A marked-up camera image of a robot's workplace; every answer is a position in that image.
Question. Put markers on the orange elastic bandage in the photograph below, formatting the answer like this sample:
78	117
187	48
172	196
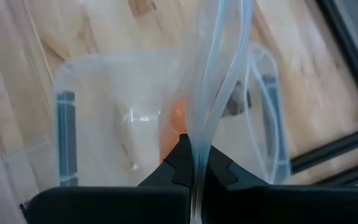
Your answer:
172	124

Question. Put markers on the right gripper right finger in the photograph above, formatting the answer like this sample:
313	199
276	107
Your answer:
275	205

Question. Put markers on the black aluminium rig frame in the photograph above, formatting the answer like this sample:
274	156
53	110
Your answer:
353	62

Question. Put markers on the clear plastic storage box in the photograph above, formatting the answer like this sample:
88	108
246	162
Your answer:
104	124

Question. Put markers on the clear plastic bag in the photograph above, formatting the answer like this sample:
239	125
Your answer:
204	93

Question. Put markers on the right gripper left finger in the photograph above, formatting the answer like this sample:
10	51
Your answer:
110	205

